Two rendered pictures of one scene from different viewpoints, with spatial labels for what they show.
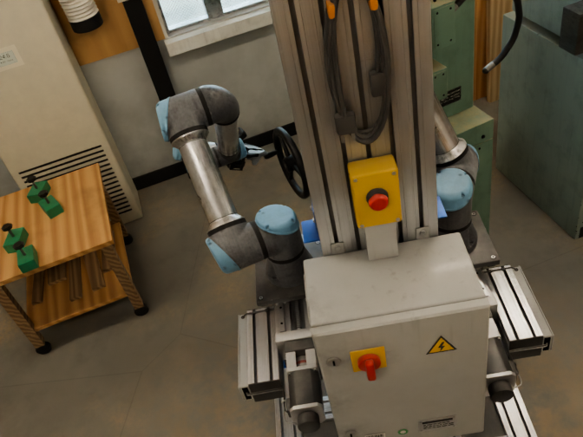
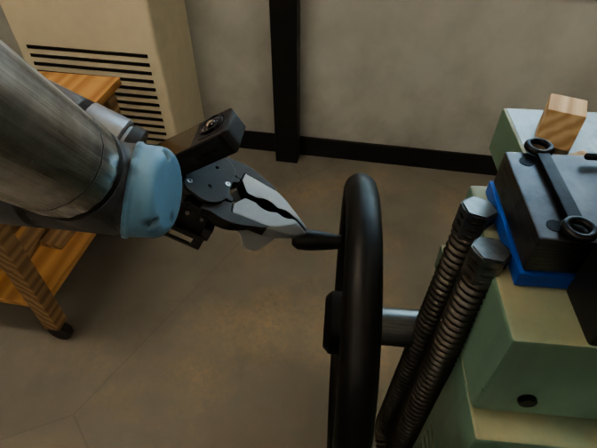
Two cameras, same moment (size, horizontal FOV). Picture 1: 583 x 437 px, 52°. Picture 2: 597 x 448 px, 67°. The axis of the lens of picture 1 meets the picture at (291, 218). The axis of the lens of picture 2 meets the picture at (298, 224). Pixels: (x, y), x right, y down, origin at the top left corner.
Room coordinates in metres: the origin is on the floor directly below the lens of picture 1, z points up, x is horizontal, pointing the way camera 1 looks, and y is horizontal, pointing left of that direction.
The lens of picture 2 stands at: (1.60, -0.09, 1.18)
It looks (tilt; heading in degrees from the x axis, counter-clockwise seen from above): 44 degrees down; 20
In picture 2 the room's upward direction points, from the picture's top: straight up
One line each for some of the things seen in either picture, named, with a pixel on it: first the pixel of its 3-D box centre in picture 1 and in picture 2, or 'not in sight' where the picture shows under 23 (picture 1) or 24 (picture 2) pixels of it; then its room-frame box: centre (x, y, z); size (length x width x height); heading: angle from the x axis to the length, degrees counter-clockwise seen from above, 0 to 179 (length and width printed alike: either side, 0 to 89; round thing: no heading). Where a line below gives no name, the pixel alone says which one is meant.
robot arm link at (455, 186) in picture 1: (450, 197); not in sight; (1.26, -0.46, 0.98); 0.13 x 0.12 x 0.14; 152
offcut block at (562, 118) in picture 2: not in sight; (560, 122); (2.10, -0.21, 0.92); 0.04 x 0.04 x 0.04; 84
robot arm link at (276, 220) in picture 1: (277, 231); not in sight; (1.30, 0.05, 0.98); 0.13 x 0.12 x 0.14; 102
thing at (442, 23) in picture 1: (436, 22); not in sight; (1.84, -0.63, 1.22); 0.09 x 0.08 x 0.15; 105
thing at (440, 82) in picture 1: (431, 81); not in sight; (1.83, -0.60, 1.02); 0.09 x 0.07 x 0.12; 15
